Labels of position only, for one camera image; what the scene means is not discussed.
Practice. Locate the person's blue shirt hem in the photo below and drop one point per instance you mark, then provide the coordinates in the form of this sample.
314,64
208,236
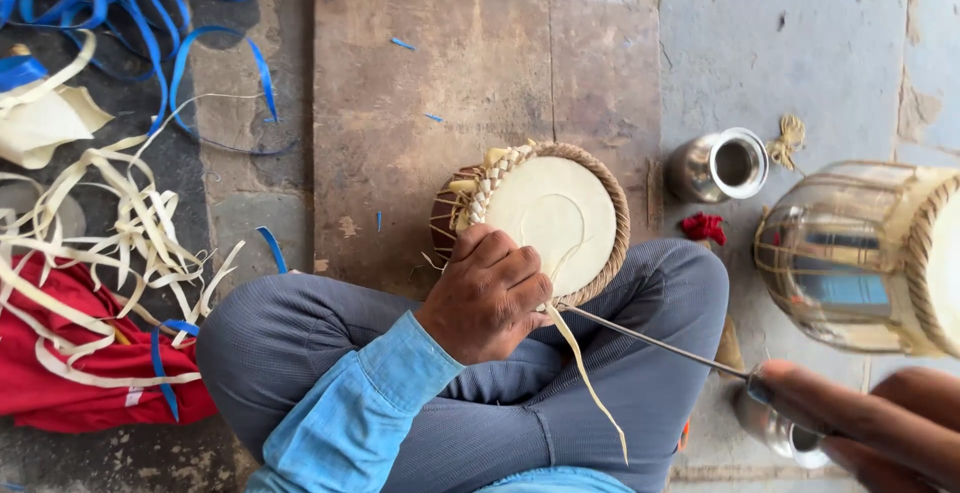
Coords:
555,481

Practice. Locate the small red cloth scrap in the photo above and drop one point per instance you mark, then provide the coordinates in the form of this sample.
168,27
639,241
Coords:
703,227

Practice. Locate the small steel cup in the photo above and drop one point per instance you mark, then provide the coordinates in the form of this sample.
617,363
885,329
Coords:
765,422

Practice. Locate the long cream rawhide strip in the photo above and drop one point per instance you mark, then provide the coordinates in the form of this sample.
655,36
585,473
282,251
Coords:
581,365

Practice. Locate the person's right hand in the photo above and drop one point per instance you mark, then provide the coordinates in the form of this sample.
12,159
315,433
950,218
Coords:
919,395

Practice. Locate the person's left hand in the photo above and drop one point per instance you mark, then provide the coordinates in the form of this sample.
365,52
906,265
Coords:
472,305

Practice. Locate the steel water pot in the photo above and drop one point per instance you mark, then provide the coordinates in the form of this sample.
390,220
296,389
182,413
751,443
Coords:
705,170

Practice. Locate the small drum with braided rim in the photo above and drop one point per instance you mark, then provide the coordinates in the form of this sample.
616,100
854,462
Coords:
559,211

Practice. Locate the red cloth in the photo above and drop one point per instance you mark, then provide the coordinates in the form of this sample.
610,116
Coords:
82,388

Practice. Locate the brown wooden board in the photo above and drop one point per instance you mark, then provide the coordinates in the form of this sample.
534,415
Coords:
450,80

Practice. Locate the cream hide sheet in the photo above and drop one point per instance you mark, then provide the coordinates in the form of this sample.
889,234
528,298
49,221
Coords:
45,125

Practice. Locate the person's left fingers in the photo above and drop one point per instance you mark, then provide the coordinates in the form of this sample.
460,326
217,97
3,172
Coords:
525,283

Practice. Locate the person's right fingers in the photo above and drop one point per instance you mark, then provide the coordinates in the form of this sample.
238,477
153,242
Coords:
922,397

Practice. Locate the large metal drum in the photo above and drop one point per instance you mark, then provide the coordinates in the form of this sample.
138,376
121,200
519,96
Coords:
840,275

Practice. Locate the person's legs in grey trousers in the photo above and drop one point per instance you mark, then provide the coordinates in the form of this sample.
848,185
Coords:
600,373

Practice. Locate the heap of cream rawhide strips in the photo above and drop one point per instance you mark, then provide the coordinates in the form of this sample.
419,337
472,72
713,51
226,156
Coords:
127,230

